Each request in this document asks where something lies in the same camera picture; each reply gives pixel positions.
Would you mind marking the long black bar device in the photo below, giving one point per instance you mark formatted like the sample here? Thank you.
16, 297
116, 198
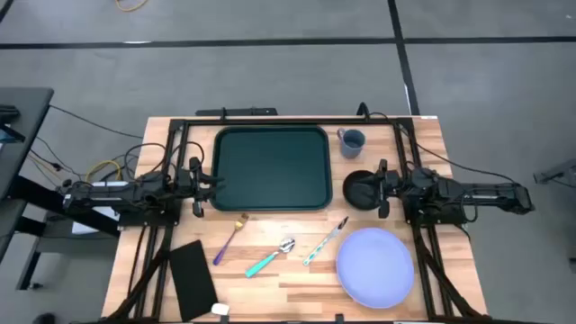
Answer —
236, 111

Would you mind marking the blue-grey mug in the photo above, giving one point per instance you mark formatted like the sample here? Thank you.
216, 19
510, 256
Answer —
352, 144

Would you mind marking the black cloth napkin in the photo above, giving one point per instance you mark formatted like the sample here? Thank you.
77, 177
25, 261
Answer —
192, 281

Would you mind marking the black desk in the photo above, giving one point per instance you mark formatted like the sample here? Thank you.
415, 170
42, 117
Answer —
20, 130

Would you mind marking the black metal table frame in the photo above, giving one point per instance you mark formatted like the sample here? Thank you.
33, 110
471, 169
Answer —
292, 121

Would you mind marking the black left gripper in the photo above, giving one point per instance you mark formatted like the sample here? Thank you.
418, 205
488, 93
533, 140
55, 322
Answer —
197, 189

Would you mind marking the black bowl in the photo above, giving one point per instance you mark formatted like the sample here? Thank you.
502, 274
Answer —
353, 198

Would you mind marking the lavender round plate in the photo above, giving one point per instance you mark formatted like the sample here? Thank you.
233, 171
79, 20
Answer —
375, 267

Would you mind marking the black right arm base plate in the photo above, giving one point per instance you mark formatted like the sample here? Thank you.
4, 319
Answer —
432, 221

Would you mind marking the dark green plastic tray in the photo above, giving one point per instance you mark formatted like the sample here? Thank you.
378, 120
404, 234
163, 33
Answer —
270, 166

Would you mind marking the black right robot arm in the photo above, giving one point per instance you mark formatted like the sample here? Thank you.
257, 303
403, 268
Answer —
477, 195

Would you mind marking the small white camera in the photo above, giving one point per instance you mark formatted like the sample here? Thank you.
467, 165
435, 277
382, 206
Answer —
220, 309

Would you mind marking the white paper sheet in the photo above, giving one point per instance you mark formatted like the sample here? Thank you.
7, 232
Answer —
90, 225

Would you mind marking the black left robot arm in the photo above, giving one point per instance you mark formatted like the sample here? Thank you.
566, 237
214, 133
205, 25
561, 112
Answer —
112, 193

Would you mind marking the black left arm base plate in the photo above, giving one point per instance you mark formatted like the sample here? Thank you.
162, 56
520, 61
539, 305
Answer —
148, 220

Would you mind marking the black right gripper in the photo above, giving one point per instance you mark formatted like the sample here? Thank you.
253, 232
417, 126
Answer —
389, 189

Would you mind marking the black caster wheel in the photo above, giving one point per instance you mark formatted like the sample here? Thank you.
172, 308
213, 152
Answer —
44, 318

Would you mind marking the grey metal stand foot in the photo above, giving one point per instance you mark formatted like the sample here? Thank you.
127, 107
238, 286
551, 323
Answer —
555, 173

